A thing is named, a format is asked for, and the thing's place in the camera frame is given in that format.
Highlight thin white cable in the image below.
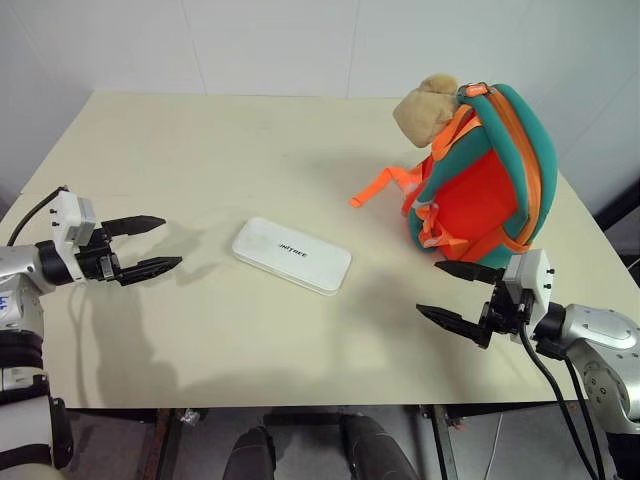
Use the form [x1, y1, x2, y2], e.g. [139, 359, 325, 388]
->
[488, 413, 503, 467]

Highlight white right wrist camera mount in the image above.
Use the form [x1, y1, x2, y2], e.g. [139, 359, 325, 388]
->
[501, 248, 554, 321]

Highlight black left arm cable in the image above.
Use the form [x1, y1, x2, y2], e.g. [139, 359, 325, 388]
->
[5, 185, 70, 247]

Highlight black frame bar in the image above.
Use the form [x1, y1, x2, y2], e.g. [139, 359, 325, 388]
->
[593, 172, 640, 232]

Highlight dark metal table leg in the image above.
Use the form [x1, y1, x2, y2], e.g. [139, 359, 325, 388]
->
[152, 407, 184, 480]
[430, 404, 464, 480]

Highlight white rectangular box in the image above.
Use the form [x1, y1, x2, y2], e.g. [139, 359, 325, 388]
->
[231, 216, 353, 299]

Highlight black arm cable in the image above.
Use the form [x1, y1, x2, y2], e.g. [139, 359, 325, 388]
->
[517, 299, 617, 480]
[5, 185, 70, 247]

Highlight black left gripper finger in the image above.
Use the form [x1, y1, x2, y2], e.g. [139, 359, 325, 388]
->
[117, 256, 184, 288]
[102, 215, 168, 241]

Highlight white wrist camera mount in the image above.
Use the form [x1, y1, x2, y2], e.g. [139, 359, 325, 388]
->
[48, 188, 99, 280]
[501, 248, 554, 321]

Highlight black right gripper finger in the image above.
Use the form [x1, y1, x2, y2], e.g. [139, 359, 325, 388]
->
[433, 259, 506, 286]
[415, 302, 491, 351]

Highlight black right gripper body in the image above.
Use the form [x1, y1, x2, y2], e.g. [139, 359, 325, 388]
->
[477, 278, 534, 347]

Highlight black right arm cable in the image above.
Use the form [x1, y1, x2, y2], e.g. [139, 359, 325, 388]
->
[517, 299, 617, 480]

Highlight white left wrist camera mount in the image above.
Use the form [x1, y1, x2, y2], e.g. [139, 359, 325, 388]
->
[48, 188, 99, 280]

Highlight dark rounded shape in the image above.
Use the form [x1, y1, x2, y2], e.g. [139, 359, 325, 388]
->
[221, 425, 277, 480]
[338, 413, 420, 480]

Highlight teal and orange backpack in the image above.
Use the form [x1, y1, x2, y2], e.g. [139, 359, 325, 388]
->
[348, 73, 559, 265]

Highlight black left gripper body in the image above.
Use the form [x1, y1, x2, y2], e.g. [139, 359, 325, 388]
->
[74, 224, 124, 288]

